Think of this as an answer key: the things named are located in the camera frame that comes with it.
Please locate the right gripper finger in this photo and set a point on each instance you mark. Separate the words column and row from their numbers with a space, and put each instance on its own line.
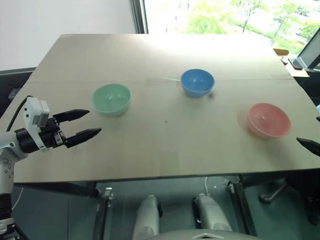
column 312, row 147
column 318, row 118

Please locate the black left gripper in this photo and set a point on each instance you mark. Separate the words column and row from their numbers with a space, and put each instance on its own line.
column 51, row 138

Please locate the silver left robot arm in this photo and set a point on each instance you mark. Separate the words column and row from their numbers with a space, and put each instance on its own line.
column 7, row 145

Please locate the green bowl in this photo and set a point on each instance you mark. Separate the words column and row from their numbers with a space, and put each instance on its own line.
column 111, row 100

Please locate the red bowl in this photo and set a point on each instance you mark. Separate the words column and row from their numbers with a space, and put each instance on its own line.
column 268, row 121

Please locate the black office chair base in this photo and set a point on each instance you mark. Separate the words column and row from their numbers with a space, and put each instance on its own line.
column 273, row 192

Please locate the black phone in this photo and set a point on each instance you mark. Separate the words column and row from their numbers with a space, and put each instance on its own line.
column 295, row 63

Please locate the grey monitor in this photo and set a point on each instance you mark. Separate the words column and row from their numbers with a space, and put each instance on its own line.
column 311, row 53

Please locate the wooden side table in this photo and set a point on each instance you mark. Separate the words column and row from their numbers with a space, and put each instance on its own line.
column 282, row 52

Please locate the black low cabinet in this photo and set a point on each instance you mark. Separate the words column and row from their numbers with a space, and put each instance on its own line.
column 12, row 85

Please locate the black table leg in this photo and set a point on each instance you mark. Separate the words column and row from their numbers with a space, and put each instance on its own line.
column 102, row 217
column 243, row 210

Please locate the silver left robot leg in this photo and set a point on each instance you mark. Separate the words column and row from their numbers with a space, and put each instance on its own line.
column 147, row 217

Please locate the silver robot leg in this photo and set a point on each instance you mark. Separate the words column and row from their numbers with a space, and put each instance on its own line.
column 212, row 215
column 147, row 217

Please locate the silver right robot leg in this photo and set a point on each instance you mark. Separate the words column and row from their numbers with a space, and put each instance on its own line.
column 212, row 215

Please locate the blue bowl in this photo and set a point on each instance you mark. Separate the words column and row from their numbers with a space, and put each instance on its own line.
column 197, row 82

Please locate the grey robot torso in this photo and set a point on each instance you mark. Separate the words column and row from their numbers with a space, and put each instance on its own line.
column 202, row 235

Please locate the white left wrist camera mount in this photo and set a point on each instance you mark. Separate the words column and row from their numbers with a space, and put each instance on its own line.
column 33, row 110

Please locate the black table frame bar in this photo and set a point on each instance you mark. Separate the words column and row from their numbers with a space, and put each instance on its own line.
column 62, row 188

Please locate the dark window frame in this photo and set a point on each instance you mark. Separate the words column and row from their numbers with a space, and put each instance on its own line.
column 140, row 16

